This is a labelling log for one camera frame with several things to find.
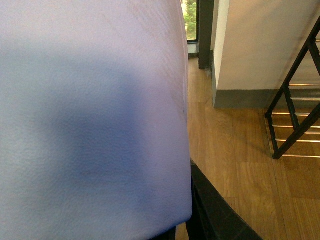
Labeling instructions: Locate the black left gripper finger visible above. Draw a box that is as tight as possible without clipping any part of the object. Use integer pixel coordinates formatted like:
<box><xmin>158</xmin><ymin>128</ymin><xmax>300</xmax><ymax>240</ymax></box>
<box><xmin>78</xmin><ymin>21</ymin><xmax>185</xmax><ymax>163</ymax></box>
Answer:
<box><xmin>186</xmin><ymin>161</ymin><xmax>261</xmax><ymax>240</ymax></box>

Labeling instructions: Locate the light blue slipper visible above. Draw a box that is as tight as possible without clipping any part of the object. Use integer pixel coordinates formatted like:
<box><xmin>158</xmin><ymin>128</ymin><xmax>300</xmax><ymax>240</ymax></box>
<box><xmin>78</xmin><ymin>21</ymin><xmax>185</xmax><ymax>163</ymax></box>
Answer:
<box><xmin>0</xmin><ymin>0</ymin><xmax>192</xmax><ymax>240</ymax></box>

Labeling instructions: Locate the black metal shoe rack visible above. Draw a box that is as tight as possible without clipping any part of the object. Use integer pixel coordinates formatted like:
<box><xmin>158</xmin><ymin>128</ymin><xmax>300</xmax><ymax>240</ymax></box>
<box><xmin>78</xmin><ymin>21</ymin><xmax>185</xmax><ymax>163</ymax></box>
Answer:
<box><xmin>264</xmin><ymin>21</ymin><xmax>320</xmax><ymax>160</ymax></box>

